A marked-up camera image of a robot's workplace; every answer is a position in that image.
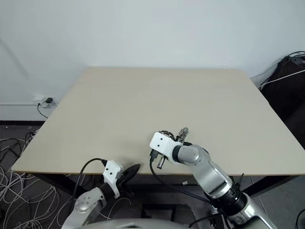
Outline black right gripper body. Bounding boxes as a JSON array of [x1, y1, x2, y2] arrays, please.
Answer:
[[155, 152, 168, 170]]

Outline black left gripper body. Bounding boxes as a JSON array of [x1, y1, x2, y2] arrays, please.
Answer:
[[116, 169, 126, 189]]

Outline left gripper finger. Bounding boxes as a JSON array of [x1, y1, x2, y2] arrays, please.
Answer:
[[122, 168, 140, 183], [124, 164, 142, 175]]

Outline silver motor end cover disc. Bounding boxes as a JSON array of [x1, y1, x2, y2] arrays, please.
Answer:
[[178, 127, 190, 144]]

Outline copper wound motor stator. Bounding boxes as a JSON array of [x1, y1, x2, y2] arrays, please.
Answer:
[[160, 129, 174, 139]]

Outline silver robot torso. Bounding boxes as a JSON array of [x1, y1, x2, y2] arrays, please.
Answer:
[[83, 217, 190, 229]]

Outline black base under table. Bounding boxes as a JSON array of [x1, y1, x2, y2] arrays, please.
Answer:
[[140, 203, 198, 221]]

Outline white power strip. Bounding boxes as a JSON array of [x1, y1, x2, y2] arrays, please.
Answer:
[[32, 94, 59, 109]]

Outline black bag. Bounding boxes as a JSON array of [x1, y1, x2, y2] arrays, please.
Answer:
[[258, 54, 305, 153]]

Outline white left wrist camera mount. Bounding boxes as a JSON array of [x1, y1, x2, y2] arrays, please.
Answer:
[[102, 160, 122, 199]]

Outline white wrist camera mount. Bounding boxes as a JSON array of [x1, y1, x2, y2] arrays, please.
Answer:
[[149, 131, 184, 163], [102, 160, 122, 199]]

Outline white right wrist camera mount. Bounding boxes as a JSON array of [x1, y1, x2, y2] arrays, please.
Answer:
[[149, 131, 184, 163]]

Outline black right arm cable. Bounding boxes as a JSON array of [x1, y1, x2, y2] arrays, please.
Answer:
[[149, 150, 216, 206]]

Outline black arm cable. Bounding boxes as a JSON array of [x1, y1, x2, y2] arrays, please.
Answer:
[[71, 157, 107, 201], [149, 150, 216, 206]]

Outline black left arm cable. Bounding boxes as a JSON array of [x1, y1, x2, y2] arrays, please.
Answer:
[[71, 157, 107, 201]]

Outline black table frame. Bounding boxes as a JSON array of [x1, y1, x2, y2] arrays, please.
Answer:
[[33, 173, 305, 203]]

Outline black power strip cable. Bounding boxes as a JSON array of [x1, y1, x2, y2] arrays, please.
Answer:
[[37, 102, 49, 119]]

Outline white cable tangle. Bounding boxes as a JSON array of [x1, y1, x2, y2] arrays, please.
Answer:
[[0, 164, 60, 229]]

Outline black floor cables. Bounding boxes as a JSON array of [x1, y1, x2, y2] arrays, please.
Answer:
[[0, 130, 42, 158]]

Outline white cable over bag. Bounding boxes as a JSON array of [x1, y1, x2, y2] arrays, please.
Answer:
[[258, 69, 305, 90]]

